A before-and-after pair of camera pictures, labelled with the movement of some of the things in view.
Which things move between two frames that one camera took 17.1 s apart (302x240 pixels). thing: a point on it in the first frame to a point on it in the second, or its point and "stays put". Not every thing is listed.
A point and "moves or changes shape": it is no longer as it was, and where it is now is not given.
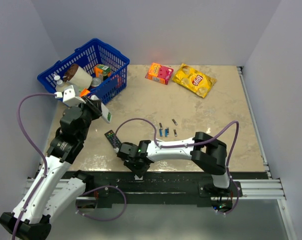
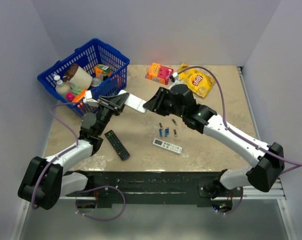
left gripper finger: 96,105 to 116,101
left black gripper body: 89,113 to 105,113
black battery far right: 174,121 stays put
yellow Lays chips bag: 193,80 stays put
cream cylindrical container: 76,74 stays put
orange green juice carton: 99,69 stays put
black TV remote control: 113,139 stays put
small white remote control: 106,115 moves or changes shape
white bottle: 59,86 stays put
